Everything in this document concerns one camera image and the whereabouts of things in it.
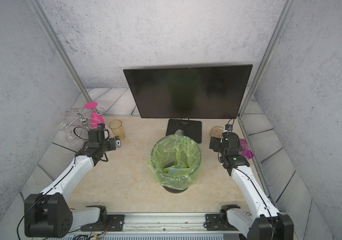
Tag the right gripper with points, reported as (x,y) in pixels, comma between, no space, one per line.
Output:
(218,143)

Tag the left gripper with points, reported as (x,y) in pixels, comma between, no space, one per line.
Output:
(113,145)

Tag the light green sticky note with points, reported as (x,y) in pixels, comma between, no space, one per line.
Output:
(186,171)

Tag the blue sticky note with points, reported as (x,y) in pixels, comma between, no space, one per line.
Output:
(174,172)

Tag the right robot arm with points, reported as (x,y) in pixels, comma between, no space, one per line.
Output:
(249,192)

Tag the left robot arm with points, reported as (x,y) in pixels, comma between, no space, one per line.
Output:
(47,214)

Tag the black monitor stand base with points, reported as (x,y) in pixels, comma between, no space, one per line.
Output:
(189,128)

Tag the black computer monitor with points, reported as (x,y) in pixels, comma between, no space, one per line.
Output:
(189,93)

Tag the amber plastic cup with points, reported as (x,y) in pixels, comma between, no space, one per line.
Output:
(117,128)

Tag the purple snack bag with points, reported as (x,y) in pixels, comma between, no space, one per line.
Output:
(245,149)

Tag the pink wine glass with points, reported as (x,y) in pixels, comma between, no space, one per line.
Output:
(96,119)

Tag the green plastic bin liner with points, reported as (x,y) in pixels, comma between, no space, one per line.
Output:
(175,150)

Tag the black trash bin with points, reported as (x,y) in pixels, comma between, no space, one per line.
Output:
(175,189)

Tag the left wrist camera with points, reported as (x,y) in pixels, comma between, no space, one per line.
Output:
(101,126)

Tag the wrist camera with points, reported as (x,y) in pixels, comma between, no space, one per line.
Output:
(101,126)
(228,128)

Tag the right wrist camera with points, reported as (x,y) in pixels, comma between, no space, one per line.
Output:
(228,128)

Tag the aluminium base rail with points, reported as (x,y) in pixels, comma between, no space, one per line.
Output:
(168,223)

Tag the right aluminium frame post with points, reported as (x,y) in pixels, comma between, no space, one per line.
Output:
(287,8)

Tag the aluminium frame post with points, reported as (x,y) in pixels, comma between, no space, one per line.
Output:
(48,29)
(287,8)

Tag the left aluminium frame post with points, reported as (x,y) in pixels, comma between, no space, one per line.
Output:
(48,29)

